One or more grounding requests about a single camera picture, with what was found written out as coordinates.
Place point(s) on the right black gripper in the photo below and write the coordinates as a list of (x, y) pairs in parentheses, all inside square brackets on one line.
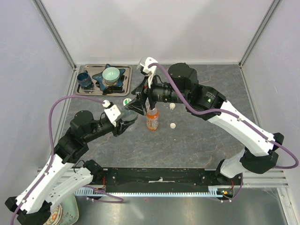
[(142, 92)]

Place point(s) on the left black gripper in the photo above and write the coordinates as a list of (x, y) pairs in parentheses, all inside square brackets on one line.
[(120, 128)]

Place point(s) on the clear green-label water bottle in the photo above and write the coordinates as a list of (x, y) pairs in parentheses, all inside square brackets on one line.
[(129, 115)]

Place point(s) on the cream bottle cap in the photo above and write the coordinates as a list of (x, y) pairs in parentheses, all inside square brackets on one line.
[(172, 125)]

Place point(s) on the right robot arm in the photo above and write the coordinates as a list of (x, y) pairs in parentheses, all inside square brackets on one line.
[(259, 154)]

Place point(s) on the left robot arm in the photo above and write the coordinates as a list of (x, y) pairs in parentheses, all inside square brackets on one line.
[(36, 203)]

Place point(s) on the orange drink bottle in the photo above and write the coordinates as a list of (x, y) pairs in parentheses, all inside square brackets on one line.
[(152, 119)]

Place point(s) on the white ribbed bottle cap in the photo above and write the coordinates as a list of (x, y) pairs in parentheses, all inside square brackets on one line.
[(172, 106)]

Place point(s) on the steel tray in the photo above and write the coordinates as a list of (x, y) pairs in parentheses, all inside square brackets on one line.
[(112, 90)]

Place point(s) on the pale green bowl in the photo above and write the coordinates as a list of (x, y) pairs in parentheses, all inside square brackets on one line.
[(111, 75)]

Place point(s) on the dark blue cup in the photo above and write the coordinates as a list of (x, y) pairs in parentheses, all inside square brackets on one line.
[(84, 80)]

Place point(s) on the green square plate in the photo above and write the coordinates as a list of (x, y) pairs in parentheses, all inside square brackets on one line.
[(70, 211)]

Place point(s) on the patterned ceramic bowl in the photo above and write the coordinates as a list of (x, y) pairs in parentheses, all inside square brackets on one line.
[(55, 216)]

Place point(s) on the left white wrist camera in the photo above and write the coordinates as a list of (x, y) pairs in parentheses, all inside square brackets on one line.
[(112, 111)]

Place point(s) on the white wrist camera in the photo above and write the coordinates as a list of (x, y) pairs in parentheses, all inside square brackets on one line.
[(112, 111), (145, 68)]

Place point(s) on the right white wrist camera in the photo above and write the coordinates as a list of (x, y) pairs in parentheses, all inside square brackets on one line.
[(145, 68)]

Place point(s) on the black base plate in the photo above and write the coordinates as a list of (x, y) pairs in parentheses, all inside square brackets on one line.
[(123, 177)]

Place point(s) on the slotted cable duct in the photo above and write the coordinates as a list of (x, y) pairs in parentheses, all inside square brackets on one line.
[(167, 190)]

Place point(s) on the left aluminium frame post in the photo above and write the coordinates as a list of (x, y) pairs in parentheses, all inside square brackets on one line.
[(53, 30)]

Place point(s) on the aluminium frame post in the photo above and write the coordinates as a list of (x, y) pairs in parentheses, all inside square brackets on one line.
[(259, 31), (53, 30)]

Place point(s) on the right aluminium frame post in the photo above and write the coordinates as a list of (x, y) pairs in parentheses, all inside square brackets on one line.
[(259, 31)]

